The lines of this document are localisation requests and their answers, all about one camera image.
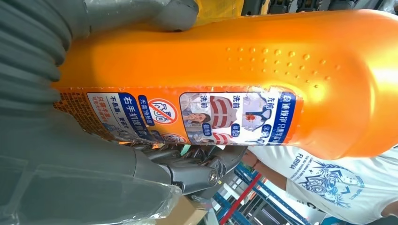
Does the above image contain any yellow plastic film sheet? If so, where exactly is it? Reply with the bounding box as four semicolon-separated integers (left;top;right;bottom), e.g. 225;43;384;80
194;0;245;25

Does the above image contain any person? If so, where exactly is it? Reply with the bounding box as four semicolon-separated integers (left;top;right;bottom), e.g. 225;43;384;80
242;144;398;225

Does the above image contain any brown cardboard box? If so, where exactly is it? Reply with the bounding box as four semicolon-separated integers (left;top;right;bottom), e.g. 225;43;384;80
155;195;209;225

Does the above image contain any blue shelf rack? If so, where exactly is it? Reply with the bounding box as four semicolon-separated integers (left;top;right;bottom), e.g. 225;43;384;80
213;165;312;225

